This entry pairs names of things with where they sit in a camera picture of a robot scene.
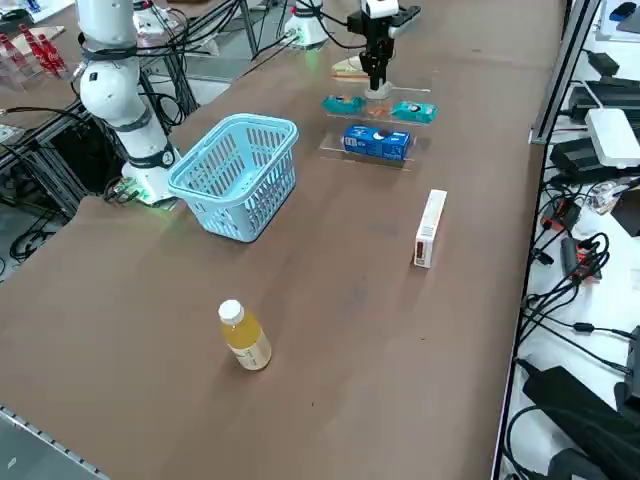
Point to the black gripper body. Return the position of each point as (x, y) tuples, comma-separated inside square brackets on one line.
[(380, 32)]

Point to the blue cookie box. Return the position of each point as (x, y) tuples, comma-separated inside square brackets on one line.
[(375, 142)]

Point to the clear acrylic display shelf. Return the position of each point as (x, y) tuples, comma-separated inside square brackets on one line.
[(327, 142)]

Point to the triangular packed sandwich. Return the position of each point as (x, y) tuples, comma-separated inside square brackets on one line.
[(347, 70)]

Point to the teal snack packet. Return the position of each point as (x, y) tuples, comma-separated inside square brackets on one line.
[(342, 103), (415, 111)]

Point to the white orange carton box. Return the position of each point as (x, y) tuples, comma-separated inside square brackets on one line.
[(431, 225)]

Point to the light blue plastic basket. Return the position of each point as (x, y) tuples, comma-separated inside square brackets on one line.
[(210, 196)]

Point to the small black power adapter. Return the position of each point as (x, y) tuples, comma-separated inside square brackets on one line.
[(604, 62)]

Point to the black flat device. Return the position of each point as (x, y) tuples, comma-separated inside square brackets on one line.
[(615, 97)]

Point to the black red electronic device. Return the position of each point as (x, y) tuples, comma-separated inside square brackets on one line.
[(565, 212)]

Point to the white flat router box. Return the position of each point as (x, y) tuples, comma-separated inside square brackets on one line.
[(612, 137)]

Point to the clear bag of connectors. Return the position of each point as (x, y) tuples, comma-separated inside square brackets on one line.
[(605, 197)]

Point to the black orange plug adapter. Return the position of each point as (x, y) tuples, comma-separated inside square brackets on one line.
[(570, 255)]

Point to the orange juice bottle white cap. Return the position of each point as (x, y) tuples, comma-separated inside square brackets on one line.
[(247, 345)]

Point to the red cola bottle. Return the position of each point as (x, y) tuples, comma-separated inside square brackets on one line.
[(6, 50), (35, 47), (52, 57)]

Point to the clear acrylic bottle rack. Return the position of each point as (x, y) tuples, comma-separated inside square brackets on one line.
[(20, 75)]

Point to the black box device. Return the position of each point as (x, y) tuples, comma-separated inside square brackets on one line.
[(634, 350)]

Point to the large black power brick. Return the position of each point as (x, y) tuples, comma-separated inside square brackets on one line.
[(575, 405)]

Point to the aluminium camera post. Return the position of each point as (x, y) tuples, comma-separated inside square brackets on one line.
[(565, 65)]

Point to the black aluminium frame stand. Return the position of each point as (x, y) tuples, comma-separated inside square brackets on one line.
[(50, 150)]

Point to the grey aluminium rail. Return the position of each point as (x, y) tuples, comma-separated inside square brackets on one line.
[(30, 440)]

